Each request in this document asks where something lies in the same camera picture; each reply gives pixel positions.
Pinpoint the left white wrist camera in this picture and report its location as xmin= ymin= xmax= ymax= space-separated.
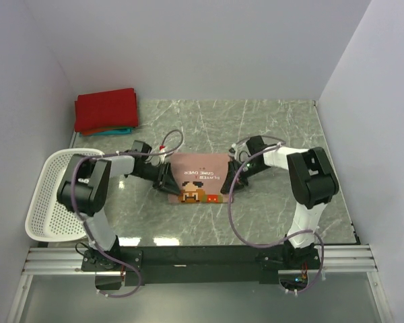
xmin=151 ymin=145 xmax=168 ymax=166

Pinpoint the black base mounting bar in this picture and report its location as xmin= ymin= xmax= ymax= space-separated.
xmin=81 ymin=245 xmax=321 ymax=286

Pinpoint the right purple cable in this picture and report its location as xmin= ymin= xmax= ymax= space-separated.
xmin=227 ymin=136 xmax=324 ymax=294

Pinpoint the folded red t-shirt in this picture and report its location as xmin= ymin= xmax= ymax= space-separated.
xmin=74 ymin=88 xmax=139 ymax=132

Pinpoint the pink t-shirt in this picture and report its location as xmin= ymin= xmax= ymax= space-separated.
xmin=168 ymin=153 xmax=230 ymax=205

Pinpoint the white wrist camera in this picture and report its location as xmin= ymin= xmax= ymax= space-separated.
xmin=151 ymin=145 xmax=168 ymax=166
xmin=228 ymin=141 xmax=249 ymax=163

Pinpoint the white perforated laundry basket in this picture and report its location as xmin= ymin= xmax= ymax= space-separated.
xmin=25 ymin=148 xmax=102 ymax=243

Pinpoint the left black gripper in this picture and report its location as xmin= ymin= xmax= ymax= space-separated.
xmin=135 ymin=161 xmax=182 ymax=196

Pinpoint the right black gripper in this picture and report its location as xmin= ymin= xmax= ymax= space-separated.
xmin=220 ymin=159 xmax=270 ymax=194

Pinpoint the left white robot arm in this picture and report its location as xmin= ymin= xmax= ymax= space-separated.
xmin=57 ymin=141 xmax=180 ymax=271

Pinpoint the folded teal t-shirt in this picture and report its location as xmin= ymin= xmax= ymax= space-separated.
xmin=84 ymin=127 xmax=133 ymax=137

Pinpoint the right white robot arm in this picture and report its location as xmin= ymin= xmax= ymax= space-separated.
xmin=221 ymin=135 xmax=339 ymax=268

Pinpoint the aluminium frame rail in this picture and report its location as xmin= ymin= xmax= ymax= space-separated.
xmin=6 ymin=245 xmax=395 ymax=322

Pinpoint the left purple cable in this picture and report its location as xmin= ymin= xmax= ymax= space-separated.
xmin=70 ymin=130 xmax=184 ymax=299

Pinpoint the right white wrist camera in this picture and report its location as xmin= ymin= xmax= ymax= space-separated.
xmin=228 ymin=141 xmax=249 ymax=163

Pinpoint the purple cable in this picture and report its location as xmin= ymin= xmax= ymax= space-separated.
xmin=70 ymin=130 xmax=184 ymax=299
xmin=227 ymin=136 xmax=324 ymax=294

